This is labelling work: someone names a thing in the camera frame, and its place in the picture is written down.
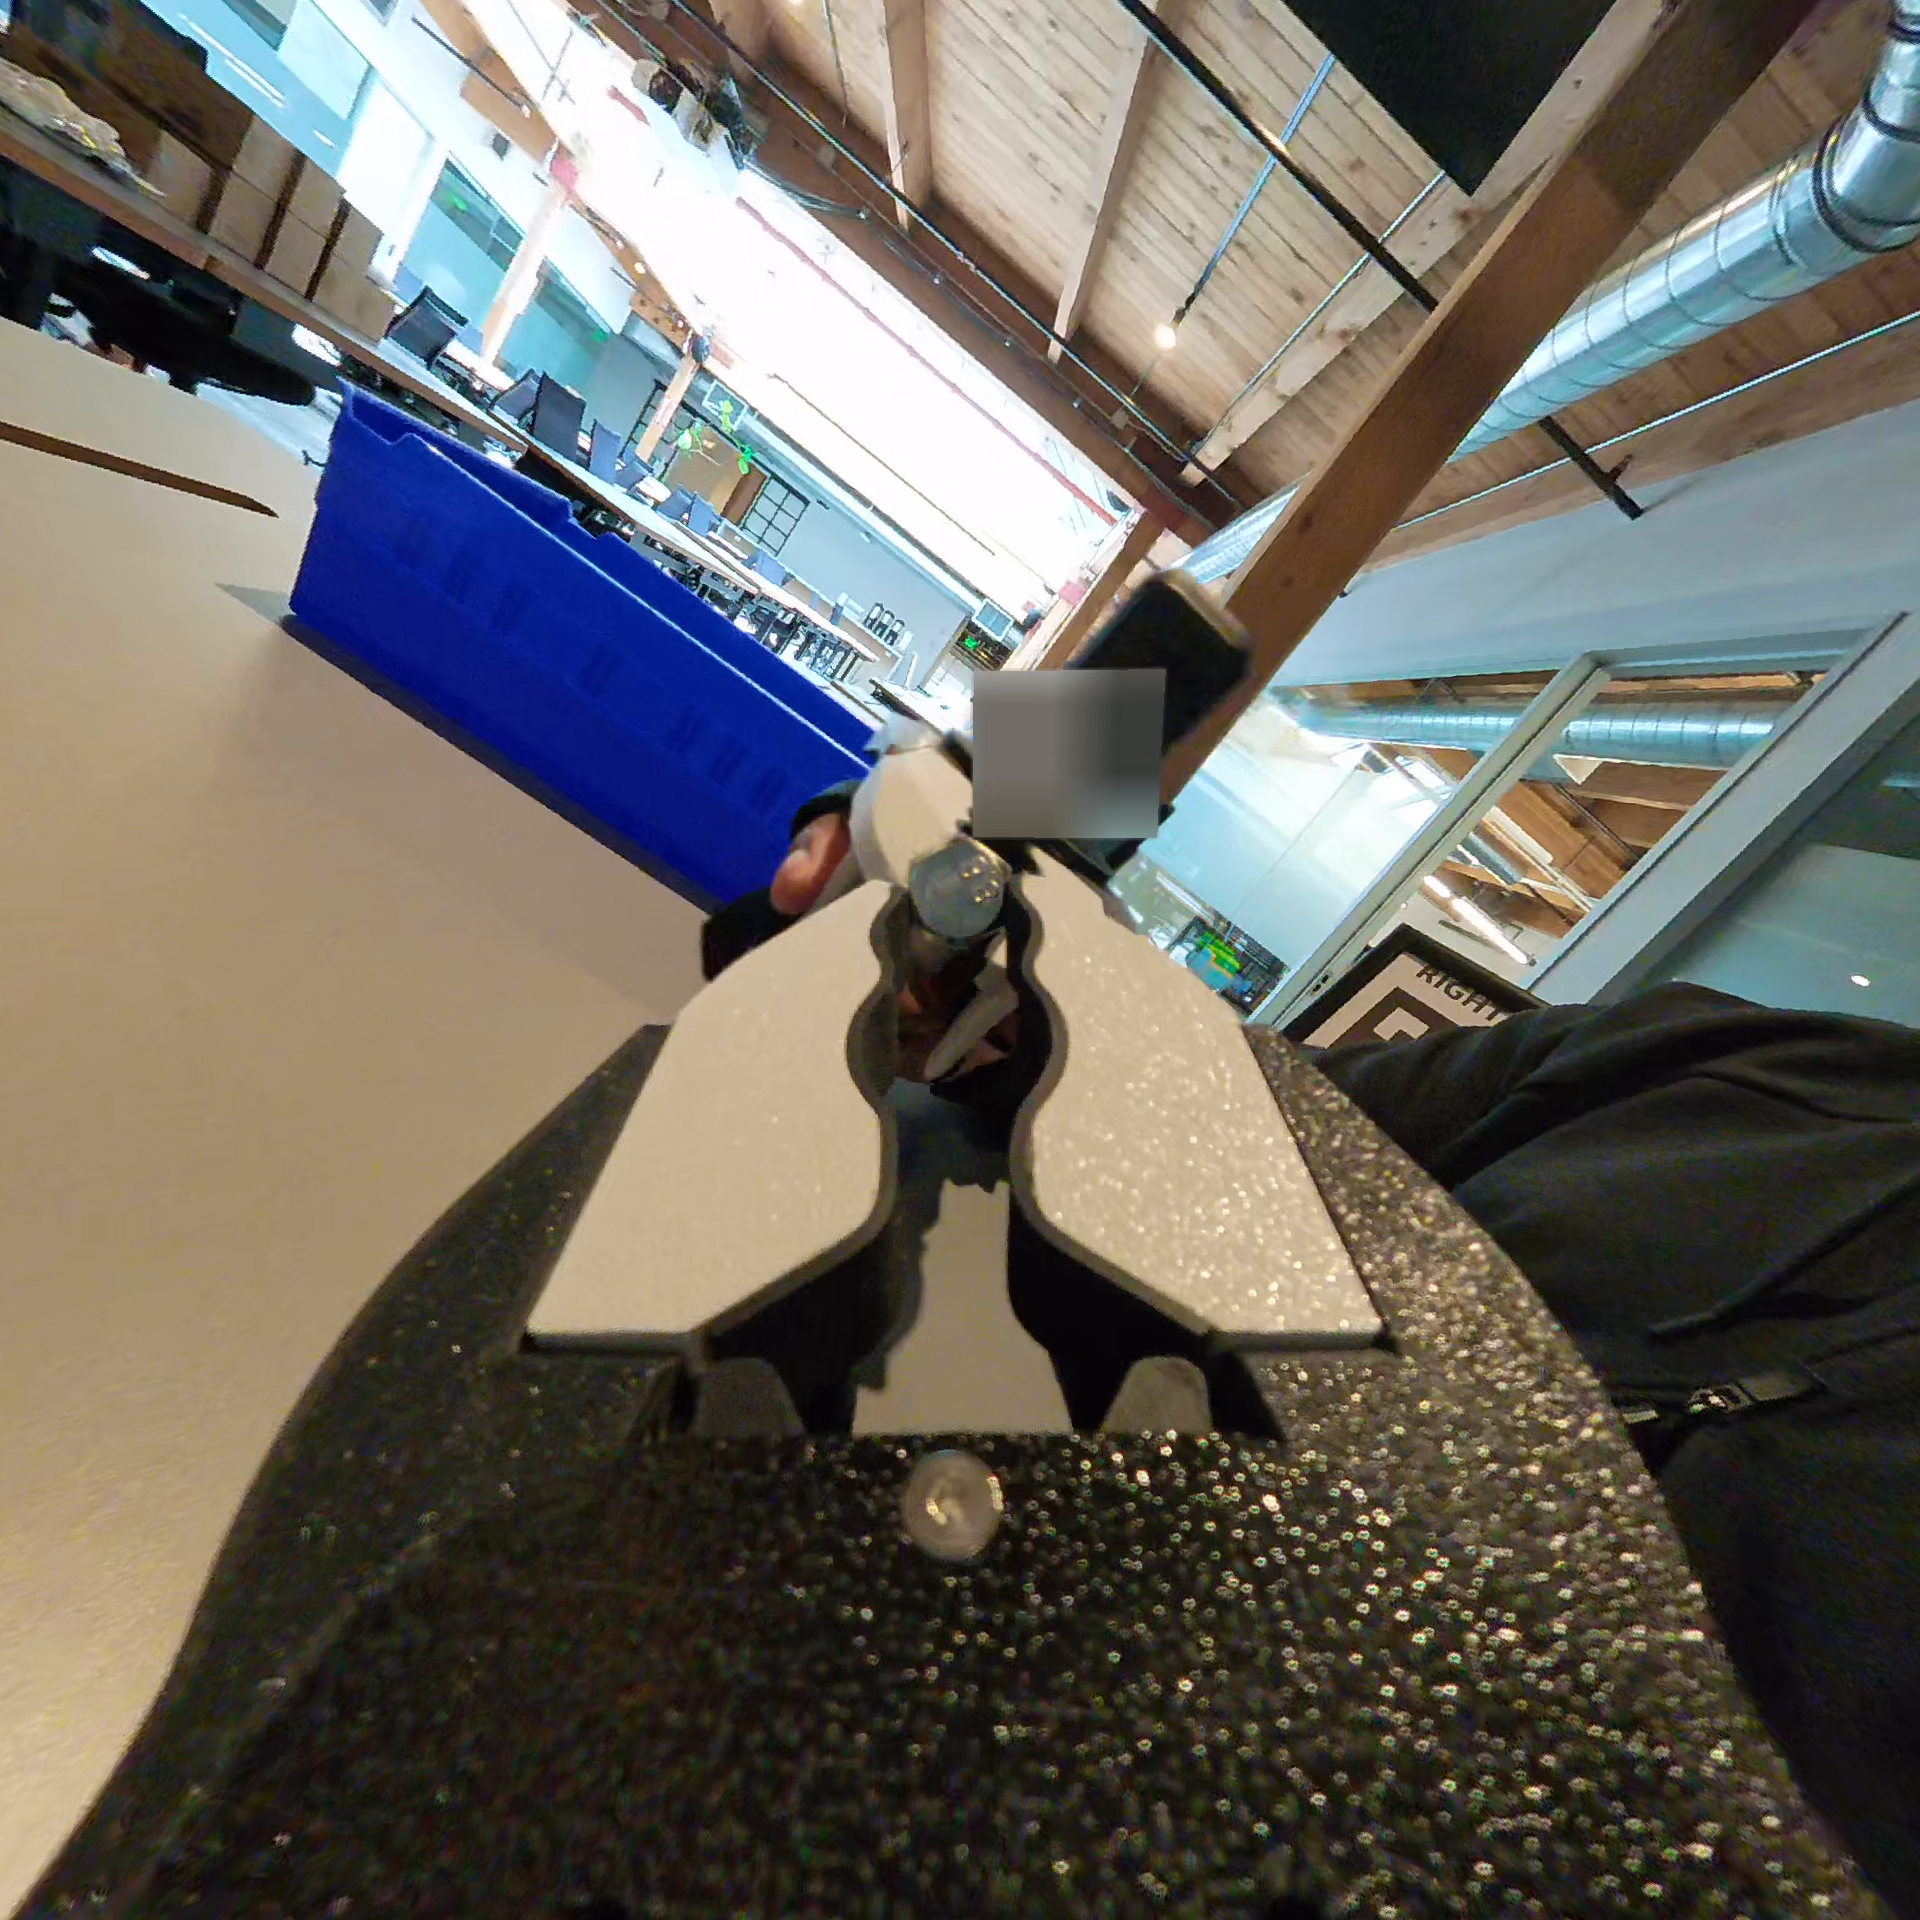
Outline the person's right forearm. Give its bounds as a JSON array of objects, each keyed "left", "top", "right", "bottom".
[{"left": 1312, "top": 983, "right": 1920, "bottom": 1360}]

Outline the person's right hand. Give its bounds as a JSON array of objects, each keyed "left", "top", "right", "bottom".
[{"left": 773, "top": 823, "right": 874, "bottom": 920}]

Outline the person's black jacket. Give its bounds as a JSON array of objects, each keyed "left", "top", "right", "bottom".
[{"left": 1611, "top": 1319, "right": 1920, "bottom": 1899}]

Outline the thin silver air duct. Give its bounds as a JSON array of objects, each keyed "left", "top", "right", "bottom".
[{"left": 1296, "top": 701, "right": 1808, "bottom": 770}]

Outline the black office chair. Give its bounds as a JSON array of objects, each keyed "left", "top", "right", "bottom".
[{"left": 45, "top": 262, "right": 319, "bottom": 408}]

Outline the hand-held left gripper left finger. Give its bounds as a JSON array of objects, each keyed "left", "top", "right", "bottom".
[{"left": 520, "top": 878, "right": 904, "bottom": 1346}]

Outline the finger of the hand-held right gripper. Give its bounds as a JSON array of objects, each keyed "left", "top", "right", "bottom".
[{"left": 854, "top": 739, "right": 981, "bottom": 903}]

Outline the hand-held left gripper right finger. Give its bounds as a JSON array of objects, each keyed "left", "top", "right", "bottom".
[{"left": 1006, "top": 870, "right": 1386, "bottom": 1343}]

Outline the elbowed silver air duct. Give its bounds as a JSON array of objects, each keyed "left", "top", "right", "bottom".
[{"left": 1447, "top": 60, "right": 1920, "bottom": 459}]

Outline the blue plastic bin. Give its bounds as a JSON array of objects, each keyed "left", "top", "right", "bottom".
[{"left": 286, "top": 374, "right": 890, "bottom": 915}]

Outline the stack of cardboard boxes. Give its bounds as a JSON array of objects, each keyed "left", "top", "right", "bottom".
[{"left": 90, "top": 60, "right": 404, "bottom": 349}]

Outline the silver hex bolt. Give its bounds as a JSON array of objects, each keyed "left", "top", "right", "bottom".
[{"left": 903, "top": 839, "right": 1010, "bottom": 942}]

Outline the framed black-white marker sign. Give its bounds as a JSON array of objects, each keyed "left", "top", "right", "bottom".
[{"left": 1282, "top": 920, "right": 1550, "bottom": 1055}]

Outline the black ceiling panel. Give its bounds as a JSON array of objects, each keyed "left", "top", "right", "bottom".
[{"left": 1286, "top": 0, "right": 1626, "bottom": 196}]

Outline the wooden support post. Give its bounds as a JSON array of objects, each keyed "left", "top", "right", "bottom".
[
  {"left": 1160, "top": 0, "right": 1823, "bottom": 723},
  {"left": 1035, "top": 510, "right": 1186, "bottom": 675}
]

